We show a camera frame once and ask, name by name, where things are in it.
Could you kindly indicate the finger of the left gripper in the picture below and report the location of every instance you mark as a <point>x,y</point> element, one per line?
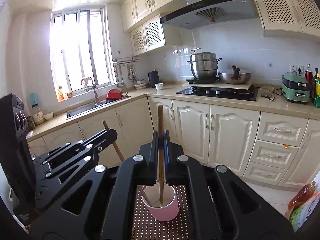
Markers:
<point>59,162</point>
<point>49,190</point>

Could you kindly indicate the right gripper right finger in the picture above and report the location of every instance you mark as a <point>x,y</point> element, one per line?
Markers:
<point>220,204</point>

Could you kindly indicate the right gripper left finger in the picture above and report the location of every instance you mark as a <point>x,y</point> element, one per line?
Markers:
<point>101,204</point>

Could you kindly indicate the wooden chopstick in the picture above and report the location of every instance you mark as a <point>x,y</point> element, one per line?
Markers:
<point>160,155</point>
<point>121,157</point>

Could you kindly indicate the stainless steel sink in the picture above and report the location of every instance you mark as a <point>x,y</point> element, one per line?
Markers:
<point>88,107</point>

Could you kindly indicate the small dark jar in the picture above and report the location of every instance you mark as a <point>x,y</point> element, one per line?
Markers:
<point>30,122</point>

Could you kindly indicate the small white bowl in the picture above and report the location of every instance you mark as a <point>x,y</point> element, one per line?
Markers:
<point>48,116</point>

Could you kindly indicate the brown polka dot tablecloth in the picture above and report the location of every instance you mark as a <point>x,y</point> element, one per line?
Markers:
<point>168,222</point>

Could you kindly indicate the sauce jar with label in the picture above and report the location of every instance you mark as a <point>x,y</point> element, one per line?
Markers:
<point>37,114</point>

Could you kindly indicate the chrome sink faucet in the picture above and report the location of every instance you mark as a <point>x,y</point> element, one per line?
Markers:
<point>91,89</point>

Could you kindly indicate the orange bottle on windowsill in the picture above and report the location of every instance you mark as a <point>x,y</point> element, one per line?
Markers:
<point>60,94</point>

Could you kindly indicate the red dish in sink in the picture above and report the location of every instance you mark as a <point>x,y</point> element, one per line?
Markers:
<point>114,94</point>

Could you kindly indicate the cream lower cabinets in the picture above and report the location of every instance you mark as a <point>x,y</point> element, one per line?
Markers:
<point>270,148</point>

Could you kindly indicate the orange oil bottle foreground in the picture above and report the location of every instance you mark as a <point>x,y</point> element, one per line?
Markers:
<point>302,196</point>

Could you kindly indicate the stacked white bowls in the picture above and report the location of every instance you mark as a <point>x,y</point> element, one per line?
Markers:
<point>140,84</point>

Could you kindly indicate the white mug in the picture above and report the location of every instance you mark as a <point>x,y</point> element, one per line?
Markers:
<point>159,86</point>

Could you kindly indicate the black electric kettle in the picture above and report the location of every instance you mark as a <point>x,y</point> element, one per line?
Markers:
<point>153,77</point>

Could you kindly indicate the black gas stove top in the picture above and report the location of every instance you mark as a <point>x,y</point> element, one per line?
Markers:
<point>225,93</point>

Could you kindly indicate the induction cooker under pot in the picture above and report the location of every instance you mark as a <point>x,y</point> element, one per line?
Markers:
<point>203,81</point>

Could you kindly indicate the steel wok with lid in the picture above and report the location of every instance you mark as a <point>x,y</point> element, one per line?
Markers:
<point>234,75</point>

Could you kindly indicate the small lattice corner cabinet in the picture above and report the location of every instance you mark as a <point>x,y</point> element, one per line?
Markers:
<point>153,35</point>

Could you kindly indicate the green electric cooker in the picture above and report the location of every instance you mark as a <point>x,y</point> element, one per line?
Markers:
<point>295,88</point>

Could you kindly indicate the green oil bottle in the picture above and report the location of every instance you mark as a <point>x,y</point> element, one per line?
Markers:
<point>316,101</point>

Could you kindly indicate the stainless steel steamer pot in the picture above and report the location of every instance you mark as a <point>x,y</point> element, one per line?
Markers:
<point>203,65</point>

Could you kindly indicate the dark red bottle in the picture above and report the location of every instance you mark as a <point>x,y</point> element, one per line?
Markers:
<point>309,74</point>

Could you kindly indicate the black range hood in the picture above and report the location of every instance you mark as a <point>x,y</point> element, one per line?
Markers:
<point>206,12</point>

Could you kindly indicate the lattice door upper cabinet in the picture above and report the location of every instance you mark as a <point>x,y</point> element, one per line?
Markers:
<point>289,18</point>

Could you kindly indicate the wall utensil rack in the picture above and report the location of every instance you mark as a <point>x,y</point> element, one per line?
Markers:
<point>126,60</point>

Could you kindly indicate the window with metal frame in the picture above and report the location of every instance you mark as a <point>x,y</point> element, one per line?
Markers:
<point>79,55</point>

